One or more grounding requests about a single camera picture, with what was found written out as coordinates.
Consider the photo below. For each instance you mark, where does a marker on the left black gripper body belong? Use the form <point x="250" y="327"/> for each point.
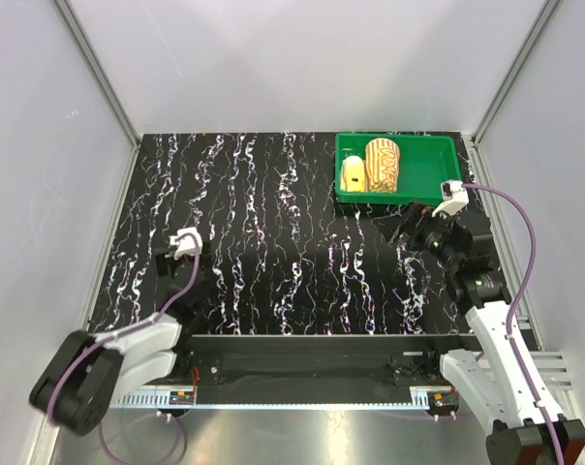
<point x="164" y="260"/>

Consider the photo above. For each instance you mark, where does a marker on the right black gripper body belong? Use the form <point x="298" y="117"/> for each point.
<point x="430" y="232"/>

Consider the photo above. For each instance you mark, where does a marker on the yellow towel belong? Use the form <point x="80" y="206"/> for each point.
<point x="353" y="175"/>

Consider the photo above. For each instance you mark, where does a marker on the orange striped towel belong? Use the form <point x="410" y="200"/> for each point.
<point x="382" y="162"/>

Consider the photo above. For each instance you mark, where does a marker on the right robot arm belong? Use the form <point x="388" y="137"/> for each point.
<point x="523" y="422"/>

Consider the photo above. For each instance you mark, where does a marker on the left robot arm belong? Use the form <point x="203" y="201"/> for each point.
<point x="89" y="371"/>

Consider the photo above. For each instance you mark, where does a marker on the green plastic bin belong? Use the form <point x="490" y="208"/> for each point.
<point x="425" y="163"/>

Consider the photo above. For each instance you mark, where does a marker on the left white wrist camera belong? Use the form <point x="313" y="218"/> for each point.
<point x="186" y="242"/>

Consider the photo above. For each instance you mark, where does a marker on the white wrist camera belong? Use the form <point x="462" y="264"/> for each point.
<point x="455" y="198"/>
<point x="186" y="242"/>

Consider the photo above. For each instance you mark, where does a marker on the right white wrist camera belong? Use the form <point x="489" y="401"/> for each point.
<point x="455" y="198"/>

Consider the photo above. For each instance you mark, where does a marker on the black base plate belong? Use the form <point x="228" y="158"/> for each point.
<point x="312" y="352"/>

